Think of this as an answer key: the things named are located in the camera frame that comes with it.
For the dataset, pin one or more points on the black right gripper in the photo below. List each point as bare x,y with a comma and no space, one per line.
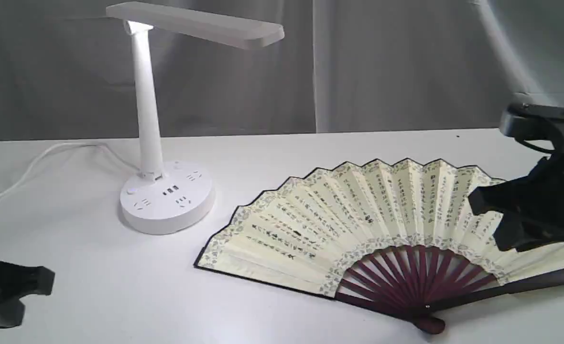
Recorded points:
532,207

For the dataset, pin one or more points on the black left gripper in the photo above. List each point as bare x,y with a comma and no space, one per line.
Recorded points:
16,282

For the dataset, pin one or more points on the paper folding fan purple ribs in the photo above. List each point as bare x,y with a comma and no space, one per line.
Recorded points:
400,240

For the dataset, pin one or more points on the white desk lamp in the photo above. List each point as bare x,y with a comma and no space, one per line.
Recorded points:
164,197

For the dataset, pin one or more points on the grey backdrop curtain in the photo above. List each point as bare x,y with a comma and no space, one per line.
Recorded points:
343,65

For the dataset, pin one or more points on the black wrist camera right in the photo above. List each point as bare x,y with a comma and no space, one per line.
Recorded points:
537,127

